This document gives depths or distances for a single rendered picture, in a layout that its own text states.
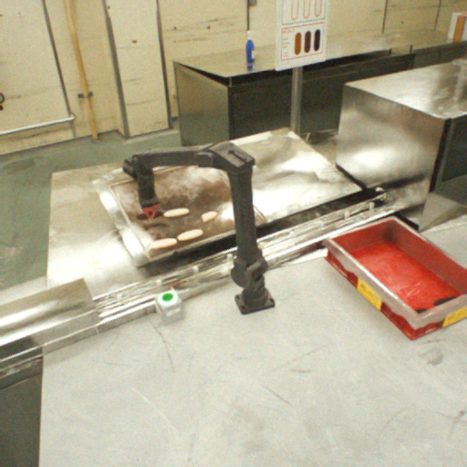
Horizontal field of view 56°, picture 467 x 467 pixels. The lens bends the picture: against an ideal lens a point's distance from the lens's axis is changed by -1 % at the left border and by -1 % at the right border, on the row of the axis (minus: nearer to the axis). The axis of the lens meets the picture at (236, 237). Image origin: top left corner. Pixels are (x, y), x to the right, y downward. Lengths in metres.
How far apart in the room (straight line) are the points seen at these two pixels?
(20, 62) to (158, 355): 3.97
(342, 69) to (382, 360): 2.90
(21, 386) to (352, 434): 0.98
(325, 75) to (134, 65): 2.02
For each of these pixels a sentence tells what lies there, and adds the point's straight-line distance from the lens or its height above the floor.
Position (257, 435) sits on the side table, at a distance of 1.21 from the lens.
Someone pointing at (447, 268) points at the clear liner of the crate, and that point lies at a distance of 1.69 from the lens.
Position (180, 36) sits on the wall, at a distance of 5.35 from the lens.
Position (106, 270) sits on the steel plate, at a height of 0.82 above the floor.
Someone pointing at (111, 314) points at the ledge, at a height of 0.86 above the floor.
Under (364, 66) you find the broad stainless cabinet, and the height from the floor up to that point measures 0.91.
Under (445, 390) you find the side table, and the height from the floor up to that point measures 0.82.
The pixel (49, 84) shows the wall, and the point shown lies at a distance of 5.05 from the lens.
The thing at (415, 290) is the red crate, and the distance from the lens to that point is 1.65.
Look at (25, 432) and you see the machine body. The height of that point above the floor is 0.52.
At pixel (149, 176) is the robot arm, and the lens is 1.61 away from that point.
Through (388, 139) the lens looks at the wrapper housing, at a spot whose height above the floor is 1.15.
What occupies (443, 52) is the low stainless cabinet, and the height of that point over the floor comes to 0.72.
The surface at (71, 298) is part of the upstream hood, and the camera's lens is 1.50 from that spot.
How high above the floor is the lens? 1.85
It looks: 34 degrees down
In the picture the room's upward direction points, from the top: 2 degrees counter-clockwise
